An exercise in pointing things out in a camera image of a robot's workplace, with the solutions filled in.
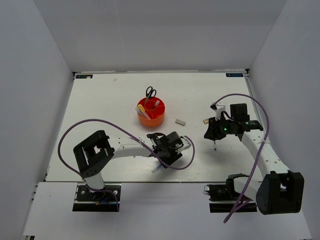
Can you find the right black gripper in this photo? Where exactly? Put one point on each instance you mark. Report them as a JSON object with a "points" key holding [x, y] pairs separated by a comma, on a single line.
{"points": [[212, 132]]}

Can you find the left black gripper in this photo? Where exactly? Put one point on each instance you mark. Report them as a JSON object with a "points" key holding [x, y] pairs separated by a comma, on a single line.
{"points": [[175, 156]]}

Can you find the blue capped gel pen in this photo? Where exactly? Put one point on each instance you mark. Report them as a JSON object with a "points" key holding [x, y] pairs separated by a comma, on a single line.
{"points": [[159, 167]]}

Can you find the grey eraser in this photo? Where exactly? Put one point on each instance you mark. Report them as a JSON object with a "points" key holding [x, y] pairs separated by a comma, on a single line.
{"points": [[180, 122]]}

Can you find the yellow pink highlighter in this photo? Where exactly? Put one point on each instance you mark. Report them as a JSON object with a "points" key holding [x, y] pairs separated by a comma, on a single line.
{"points": [[142, 112]]}

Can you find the black handled scissors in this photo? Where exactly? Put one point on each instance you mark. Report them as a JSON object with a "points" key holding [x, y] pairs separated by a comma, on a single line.
{"points": [[150, 92]]}

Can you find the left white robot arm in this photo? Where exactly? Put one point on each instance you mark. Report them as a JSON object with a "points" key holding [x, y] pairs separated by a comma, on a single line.
{"points": [[93, 153]]}

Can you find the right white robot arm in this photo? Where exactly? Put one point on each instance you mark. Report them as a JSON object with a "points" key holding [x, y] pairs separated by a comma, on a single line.
{"points": [[281, 190]]}

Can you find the orange round desk organizer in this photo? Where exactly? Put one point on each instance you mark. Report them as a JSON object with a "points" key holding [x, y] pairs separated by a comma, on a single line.
{"points": [[157, 114]]}

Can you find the right blue corner label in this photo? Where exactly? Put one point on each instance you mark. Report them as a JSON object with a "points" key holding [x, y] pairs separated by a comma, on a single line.
{"points": [[234, 75]]}

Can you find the blue corner label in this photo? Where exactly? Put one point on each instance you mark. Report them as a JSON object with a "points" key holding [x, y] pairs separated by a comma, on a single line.
{"points": [[234, 75], [84, 76]]}

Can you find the left blue corner label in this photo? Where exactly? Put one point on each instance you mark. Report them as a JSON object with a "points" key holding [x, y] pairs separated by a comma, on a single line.
{"points": [[84, 76]]}

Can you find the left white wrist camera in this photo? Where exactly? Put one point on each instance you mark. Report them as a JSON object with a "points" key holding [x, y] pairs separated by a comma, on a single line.
{"points": [[186, 143]]}

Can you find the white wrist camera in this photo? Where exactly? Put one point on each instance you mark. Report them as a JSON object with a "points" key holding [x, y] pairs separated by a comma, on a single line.
{"points": [[186, 143], [219, 108]]}

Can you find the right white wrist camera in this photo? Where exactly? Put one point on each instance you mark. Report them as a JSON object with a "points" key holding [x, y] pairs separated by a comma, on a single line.
{"points": [[219, 108]]}

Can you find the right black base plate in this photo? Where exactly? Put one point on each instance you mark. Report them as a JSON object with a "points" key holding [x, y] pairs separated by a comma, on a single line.
{"points": [[220, 201]]}

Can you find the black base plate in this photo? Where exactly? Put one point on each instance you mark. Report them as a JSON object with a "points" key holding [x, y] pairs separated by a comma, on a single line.
{"points": [[86, 200], [220, 201]]}

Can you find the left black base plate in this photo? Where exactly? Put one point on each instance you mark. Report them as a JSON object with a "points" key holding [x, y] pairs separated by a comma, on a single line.
{"points": [[86, 200]]}

